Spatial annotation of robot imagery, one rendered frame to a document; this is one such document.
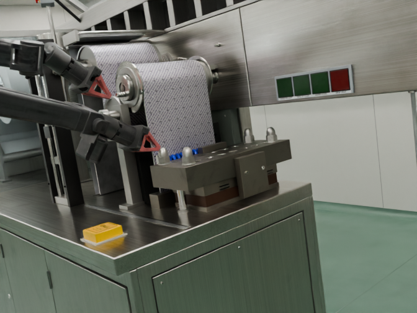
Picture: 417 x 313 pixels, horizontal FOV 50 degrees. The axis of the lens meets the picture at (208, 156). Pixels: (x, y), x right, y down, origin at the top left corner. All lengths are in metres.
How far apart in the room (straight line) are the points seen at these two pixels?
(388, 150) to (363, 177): 0.33
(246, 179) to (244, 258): 0.21
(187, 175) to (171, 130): 0.25
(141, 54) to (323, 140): 2.82
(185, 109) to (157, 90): 0.11
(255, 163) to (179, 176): 0.23
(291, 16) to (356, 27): 0.20
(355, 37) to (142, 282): 0.76
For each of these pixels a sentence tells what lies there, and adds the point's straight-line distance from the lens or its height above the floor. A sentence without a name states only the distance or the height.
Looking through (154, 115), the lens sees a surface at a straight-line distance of 1.29.
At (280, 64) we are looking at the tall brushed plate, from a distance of 1.32.
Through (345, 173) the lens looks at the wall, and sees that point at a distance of 4.11.
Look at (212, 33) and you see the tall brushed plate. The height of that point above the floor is 1.39.
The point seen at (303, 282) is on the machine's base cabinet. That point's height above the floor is 0.62.
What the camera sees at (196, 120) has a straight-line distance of 1.38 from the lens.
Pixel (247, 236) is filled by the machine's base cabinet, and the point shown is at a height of 0.82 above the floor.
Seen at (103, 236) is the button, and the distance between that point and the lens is 1.08.
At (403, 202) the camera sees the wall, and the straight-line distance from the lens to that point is 3.92.
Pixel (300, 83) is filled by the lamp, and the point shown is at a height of 1.19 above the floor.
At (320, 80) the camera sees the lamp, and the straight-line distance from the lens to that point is 1.23.
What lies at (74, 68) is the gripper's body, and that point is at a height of 1.32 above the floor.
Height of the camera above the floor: 1.20
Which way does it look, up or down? 8 degrees down
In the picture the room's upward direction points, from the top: 8 degrees counter-clockwise
